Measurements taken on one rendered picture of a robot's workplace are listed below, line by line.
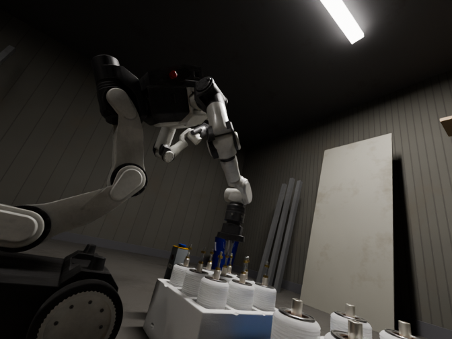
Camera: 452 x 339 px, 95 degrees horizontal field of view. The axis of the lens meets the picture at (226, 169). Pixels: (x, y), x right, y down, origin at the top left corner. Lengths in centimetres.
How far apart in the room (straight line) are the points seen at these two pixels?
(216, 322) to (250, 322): 13
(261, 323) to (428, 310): 227
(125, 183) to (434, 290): 279
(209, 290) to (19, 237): 59
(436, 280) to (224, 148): 252
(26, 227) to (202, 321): 59
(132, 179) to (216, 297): 53
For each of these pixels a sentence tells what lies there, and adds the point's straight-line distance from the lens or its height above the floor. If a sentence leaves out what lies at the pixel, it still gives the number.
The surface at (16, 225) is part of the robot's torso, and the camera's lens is 89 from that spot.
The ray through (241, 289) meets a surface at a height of 24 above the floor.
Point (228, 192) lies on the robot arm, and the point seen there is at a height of 59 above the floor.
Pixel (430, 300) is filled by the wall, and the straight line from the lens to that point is 295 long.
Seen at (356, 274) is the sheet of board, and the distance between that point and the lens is 251.
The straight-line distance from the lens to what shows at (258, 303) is 91.
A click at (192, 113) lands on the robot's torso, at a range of 107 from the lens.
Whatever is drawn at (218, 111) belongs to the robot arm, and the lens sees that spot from 91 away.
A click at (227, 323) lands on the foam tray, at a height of 15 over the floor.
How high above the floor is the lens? 35
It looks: 21 degrees up
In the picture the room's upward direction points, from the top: 13 degrees clockwise
